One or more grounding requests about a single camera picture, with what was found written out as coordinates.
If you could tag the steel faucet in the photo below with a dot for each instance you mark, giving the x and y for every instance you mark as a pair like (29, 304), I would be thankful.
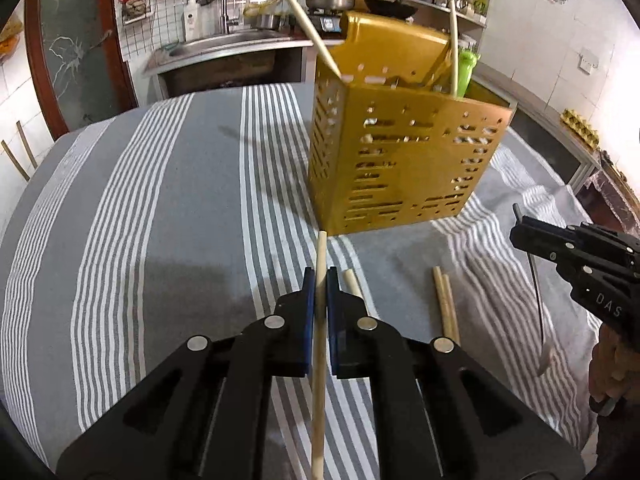
(223, 5)

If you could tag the orange hanging plastic bag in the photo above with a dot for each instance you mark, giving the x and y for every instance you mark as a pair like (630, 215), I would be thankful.
(10, 37)

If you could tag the steel gas stove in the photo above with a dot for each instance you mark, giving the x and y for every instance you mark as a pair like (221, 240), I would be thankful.
(325, 22)

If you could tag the white soap bottle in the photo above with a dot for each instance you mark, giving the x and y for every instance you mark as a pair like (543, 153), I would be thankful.
(191, 17)

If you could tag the white wall socket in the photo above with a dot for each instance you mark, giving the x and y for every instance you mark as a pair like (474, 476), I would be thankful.
(588, 60)

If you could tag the small steel pot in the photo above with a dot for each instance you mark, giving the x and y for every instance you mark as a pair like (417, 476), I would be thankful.
(265, 21)

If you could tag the yellow egg carton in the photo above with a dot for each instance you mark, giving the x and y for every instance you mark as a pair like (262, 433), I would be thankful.
(580, 127)

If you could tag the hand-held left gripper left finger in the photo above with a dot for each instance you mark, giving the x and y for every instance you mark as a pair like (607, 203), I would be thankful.
(309, 330)

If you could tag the kitchen counter cabinet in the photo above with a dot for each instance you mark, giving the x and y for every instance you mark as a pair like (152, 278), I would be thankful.
(540, 125)

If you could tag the grey striped tablecloth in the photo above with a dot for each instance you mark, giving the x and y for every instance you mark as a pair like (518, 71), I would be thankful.
(175, 210)

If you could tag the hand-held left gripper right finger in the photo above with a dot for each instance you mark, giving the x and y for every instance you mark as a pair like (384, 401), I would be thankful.
(334, 340)

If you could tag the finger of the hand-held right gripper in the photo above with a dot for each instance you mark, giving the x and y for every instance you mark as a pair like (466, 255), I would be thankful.
(550, 255)
(610, 245)

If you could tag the brown frosted glass door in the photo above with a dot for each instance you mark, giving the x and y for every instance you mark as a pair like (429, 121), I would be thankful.
(75, 35)

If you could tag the wooden stick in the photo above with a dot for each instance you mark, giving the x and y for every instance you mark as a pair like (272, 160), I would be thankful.
(27, 145)
(15, 160)

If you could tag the person's right hand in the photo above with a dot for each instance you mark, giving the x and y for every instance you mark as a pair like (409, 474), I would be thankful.
(612, 370)

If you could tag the steel sink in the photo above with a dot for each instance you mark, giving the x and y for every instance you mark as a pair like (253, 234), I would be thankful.
(225, 47)

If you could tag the black wok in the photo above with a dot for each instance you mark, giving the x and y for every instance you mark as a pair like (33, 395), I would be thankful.
(390, 7)

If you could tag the yellow perforated utensil holder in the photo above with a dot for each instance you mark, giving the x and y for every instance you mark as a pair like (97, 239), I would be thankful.
(400, 170)

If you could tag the clear plastic bag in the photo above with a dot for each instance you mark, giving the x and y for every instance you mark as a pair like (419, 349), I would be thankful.
(615, 195)

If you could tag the metal spoon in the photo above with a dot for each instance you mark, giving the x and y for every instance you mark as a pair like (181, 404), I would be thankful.
(545, 362)

